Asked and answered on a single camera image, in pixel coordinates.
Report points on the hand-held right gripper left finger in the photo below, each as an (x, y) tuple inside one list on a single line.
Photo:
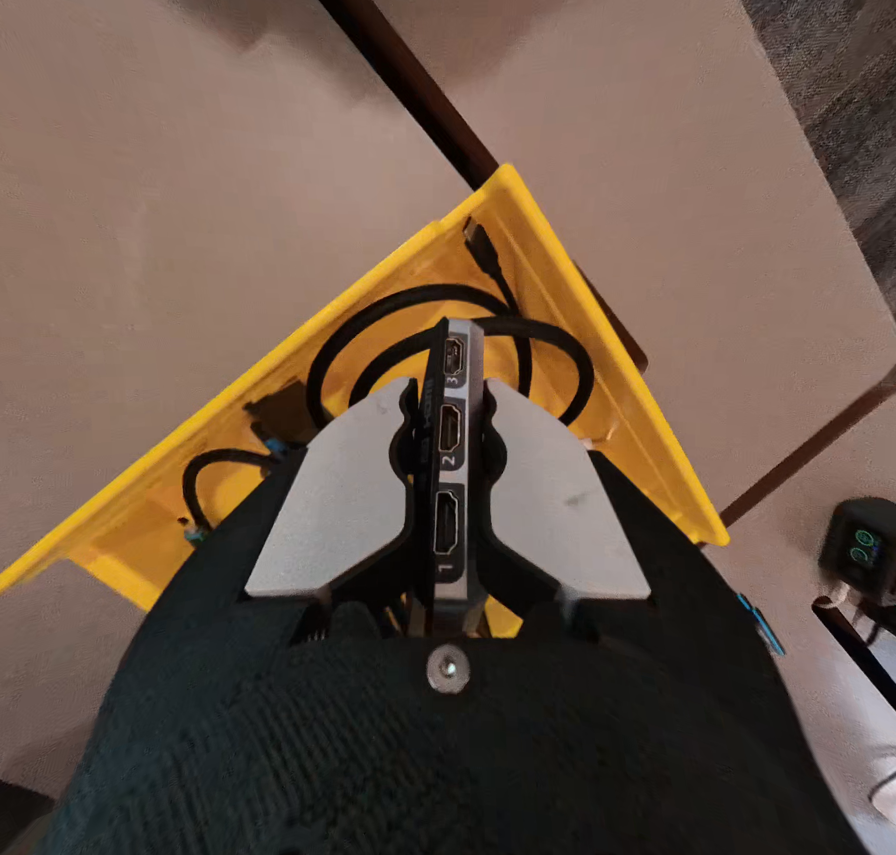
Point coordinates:
[(336, 505)]

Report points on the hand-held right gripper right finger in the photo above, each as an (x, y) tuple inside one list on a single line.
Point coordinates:
[(560, 512)]

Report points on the yellow plastic bin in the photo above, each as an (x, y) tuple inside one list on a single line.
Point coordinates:
[(553, 295)]

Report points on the small blue and grey box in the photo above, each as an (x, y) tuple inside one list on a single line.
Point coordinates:
[(759, 624)]

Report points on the black device with green display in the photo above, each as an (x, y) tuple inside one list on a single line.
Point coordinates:
[(861, 547)]

